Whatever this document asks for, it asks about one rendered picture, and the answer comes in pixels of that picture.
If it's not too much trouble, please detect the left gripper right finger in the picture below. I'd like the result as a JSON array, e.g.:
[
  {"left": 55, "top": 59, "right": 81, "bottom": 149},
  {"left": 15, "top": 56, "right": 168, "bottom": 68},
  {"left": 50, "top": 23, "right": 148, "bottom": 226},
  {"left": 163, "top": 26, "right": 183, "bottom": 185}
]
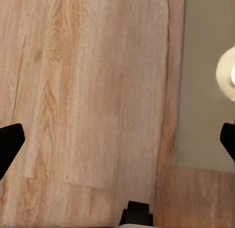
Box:
[{"left": 220, "top": 123, "right": 235, "bottom": 162}]

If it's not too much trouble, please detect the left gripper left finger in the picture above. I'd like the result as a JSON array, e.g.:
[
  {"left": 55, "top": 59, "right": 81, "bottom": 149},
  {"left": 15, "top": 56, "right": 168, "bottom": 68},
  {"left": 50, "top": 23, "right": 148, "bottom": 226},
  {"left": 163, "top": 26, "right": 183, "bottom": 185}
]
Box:
[{"left": 0, "top": 123, "right": 25, "bottom": 181}]

